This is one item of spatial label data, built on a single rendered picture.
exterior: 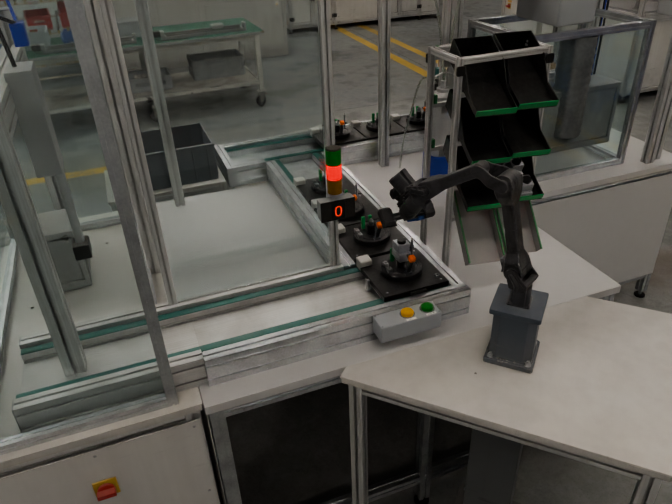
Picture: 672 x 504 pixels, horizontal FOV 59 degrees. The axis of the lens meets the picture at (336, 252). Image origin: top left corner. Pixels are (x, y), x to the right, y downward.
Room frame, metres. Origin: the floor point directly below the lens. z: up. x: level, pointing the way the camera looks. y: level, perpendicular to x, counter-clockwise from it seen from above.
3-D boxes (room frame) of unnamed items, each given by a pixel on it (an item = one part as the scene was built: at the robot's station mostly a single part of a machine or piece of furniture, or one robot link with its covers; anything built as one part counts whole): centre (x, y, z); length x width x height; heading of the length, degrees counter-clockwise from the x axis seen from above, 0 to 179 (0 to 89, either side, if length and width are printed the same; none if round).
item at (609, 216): (2.92, -1.18, 0.43); 1.11 x 0.68 x 0.86; 110
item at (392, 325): (1.49, -0.22, 0.93); 0.21 x 0.07 x 0.06; 110
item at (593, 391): (1.44, -0.55, 0.84); 0.90 x 0.70 x 0.03; 64
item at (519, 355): (1.40, -0.53, 0.96); 0.15 x 0.15 x 0.20; 64
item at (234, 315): (1.64, 0.07, 0.91); 0.84 x 0.28 x 0.10; 110
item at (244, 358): (1.48, -0.02, 0.91); 0.89 x 0.06 x 0.11; 110
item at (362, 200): (2.19, -0.05, 1.01); 0.24 x 0.24 x 0.13; 20
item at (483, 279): (2.14, -0.07, 0.84); 1.50 x 1.41 x 0.03; 110
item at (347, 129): (3.07, -0.04, 1.01); 0.24 x 0.24 x 0.13; 20
